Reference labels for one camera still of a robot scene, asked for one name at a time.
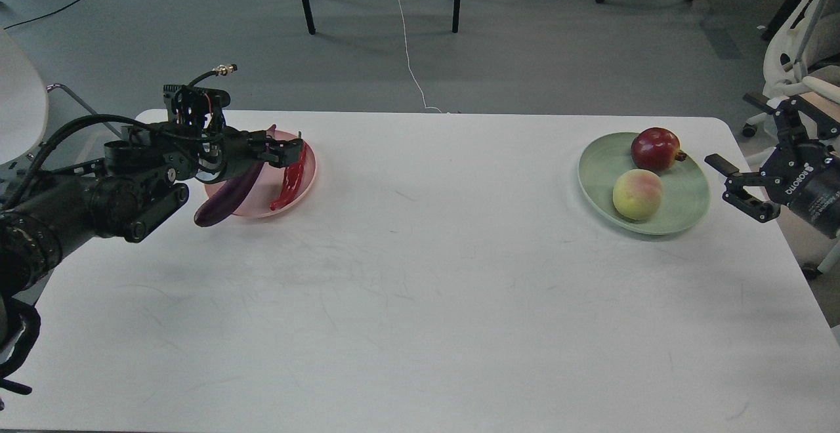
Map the white office chair right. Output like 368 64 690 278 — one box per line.
761 0 839 99

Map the white floor cable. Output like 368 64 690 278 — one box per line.
386 0 453 114

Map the green plate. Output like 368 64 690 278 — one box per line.
577 132 710 236

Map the pink plate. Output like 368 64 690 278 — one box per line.
199 142 317 218

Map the red chili pepper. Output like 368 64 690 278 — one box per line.
269 141 308 211

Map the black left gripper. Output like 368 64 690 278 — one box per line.
191 128 305 184

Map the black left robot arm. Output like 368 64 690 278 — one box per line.
1 64 307 395

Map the red pomegranate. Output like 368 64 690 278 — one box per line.
631 127 688 173

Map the yellow-pink peach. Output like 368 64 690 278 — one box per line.
612 168 663 220

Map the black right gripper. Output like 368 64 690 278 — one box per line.
705 92 839 239

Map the purple eggplant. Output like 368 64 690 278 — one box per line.
193 125 276 227

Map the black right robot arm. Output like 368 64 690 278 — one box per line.
705 93 839 239

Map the white chair left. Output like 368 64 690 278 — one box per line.
0 26 125 171

